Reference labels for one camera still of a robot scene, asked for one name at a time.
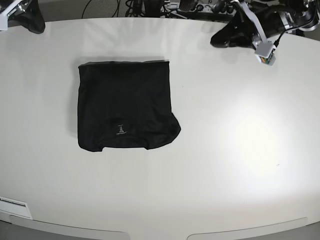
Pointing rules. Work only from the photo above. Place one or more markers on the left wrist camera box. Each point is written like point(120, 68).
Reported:
point(264, 52)

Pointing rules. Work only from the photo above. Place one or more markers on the black T-shirt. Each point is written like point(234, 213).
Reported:
point(123, 104)

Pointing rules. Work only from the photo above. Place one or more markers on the background power strip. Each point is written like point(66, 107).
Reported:
point(215, 10)

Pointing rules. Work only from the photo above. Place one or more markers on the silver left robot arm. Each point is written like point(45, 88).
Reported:
point(301, 15)

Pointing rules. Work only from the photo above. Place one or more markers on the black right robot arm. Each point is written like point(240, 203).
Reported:
point(24, 19)

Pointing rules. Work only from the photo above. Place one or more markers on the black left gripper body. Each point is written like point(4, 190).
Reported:
point(273, 22)

